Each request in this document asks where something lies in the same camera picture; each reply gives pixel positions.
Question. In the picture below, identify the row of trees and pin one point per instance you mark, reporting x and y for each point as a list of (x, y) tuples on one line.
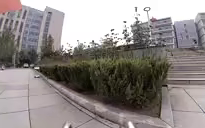
[(90, 46)]

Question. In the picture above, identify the green hedge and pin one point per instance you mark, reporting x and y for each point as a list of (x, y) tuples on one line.
[(123, 78)]

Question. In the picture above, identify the grey stone kerb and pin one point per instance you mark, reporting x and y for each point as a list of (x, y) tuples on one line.
[(100, 109)]

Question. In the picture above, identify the street lamp pole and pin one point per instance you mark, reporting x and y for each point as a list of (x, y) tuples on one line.
[(148, 16)]

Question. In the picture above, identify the small white robot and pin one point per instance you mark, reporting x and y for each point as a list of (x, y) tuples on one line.
[(36, 76)]

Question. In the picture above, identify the robot's own part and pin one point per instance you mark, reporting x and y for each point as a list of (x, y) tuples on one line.
[(67, 125), (131, 125)]

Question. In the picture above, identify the grey apartment building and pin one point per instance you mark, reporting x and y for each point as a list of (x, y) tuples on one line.
[(163, 31)]

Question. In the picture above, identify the white car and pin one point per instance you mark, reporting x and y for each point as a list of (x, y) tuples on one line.
[(26, 65)]

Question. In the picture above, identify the tall grey building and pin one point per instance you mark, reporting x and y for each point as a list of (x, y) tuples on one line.
[(31, 28)]

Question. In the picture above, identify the grey stone stairs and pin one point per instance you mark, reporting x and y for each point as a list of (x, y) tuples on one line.
[(190, 68)]

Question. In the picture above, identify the blue grey building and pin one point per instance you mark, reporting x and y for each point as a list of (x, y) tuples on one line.
[(185, 33)]

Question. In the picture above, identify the grey paved slab path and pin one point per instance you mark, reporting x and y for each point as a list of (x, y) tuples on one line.
[(13, 103)]

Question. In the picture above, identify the vehicle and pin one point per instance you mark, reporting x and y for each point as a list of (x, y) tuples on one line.
[(0, 67)]

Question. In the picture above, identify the orange red awning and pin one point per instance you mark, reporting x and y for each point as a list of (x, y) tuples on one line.
[(5, 5)]

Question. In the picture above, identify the grey low wall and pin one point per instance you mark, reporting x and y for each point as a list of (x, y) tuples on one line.
[(140, 53)]

